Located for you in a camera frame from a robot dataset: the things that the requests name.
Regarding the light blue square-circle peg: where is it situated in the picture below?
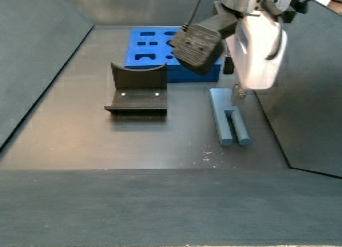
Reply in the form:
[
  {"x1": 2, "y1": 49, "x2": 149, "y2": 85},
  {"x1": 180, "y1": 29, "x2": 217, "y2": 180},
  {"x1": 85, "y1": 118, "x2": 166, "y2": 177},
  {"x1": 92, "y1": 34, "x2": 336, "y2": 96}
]
[{"x1": 209, "y1": 88, "x2": 251, "y2": 146}]

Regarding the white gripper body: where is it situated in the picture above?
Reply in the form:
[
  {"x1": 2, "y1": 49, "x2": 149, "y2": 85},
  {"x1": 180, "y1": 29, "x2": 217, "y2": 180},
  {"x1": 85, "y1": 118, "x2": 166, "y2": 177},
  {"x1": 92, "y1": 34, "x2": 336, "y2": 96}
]
[{"x1": 225, "y1": 11, "x2": 287, "y2": 90}]

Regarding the blue foam shape-sorter block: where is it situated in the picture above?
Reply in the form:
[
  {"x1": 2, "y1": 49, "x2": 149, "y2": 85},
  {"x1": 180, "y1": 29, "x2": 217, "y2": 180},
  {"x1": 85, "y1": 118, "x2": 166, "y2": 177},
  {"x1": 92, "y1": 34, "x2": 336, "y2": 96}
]
[{"x1": 124, "y1": 26, "x2": 221, "y2": 83}]

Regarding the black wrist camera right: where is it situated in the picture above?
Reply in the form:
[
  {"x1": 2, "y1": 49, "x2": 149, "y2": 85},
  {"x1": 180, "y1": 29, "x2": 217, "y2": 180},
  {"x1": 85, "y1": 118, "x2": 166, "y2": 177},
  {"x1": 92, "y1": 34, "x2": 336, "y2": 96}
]
[{"x1": 280, "y1": 0, "x2": 308, "y2": 23}]

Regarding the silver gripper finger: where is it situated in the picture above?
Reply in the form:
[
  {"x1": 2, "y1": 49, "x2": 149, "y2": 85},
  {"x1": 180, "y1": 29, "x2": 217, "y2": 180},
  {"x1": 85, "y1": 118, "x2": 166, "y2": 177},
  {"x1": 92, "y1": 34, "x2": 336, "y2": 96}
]
[{"x1": 232, "y1": 84, "x2": 247, "y2": 98}]

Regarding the black camera cable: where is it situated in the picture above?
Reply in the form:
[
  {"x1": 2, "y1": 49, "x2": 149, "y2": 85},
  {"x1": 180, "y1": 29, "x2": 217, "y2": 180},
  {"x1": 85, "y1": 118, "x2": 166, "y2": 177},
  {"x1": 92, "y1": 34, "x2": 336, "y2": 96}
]
[{"x1": 180, "y1": 0, "x2": 205, "y2": 31}]

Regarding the black curved fixture stand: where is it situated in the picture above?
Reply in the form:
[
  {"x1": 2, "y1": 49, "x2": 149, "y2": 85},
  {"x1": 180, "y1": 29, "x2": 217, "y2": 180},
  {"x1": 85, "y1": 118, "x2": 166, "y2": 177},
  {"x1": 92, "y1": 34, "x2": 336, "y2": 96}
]
[{"x1": 104, "y1": 64, "x2": 166, "y2": 115}]

